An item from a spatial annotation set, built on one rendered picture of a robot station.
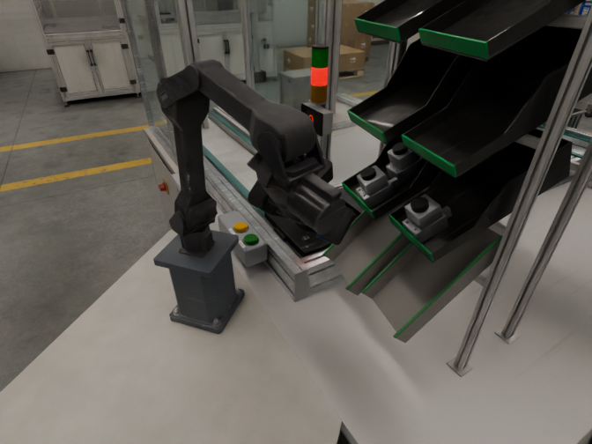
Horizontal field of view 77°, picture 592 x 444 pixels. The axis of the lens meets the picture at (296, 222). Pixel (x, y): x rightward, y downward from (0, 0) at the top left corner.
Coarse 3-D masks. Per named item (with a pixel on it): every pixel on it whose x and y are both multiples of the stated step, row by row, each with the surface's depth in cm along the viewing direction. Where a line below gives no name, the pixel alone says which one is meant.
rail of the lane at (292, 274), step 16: (208, 160) 150; (208, 176) 140; (208, 192) 147; (224, 192) 129; (224, 208) 134; (240, 208) 121; (256, 224) 113; (272, 240) 106; (272, 256) 105; (288, 256) 102; (272, 272) 109; (288, 272) 98; (304, 272) 96; (288, 288) 102; (304, 288) 99
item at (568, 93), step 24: (576, 48) 47; (576, 72) 48; (576, 96) 50; (552, 120) 52; (384, 144) 83; (552, 144) 53; (528, 192) 58; (576, 192) 68; (528, 216) 61; (504, 240) 64; (552, 240) 74; (504, 264) 66; (528, 288) 82; (480, 312) 73; (504, 336) 91; (456, 360) 83
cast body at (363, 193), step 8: (368, 168) 74; (376, 168) 75; (360, 176) 75; (368, 176) 73; (376, 176) 73; (384, 176) 73; (360, 184) 76; (368, 184) 73; (376, 184) 73; (384, 184) 74; (392, 184) 77; (360, 192) 76; (368, 192) 74; (376, 192) 75; (384, 192) 75; (392, 192) 76; (368, 200) 75; (376, 200) 76; (384, 200) 76
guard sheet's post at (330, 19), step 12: (324, 0) 102; (336, 0) 101; (324, 12) 104; (336, 12) 103; (324, 24) 105; (336, 24) 105; (324, 36) 107; (336, 36) 107; (336, 48) 109; (324, 144) 124; (324, 156) 126
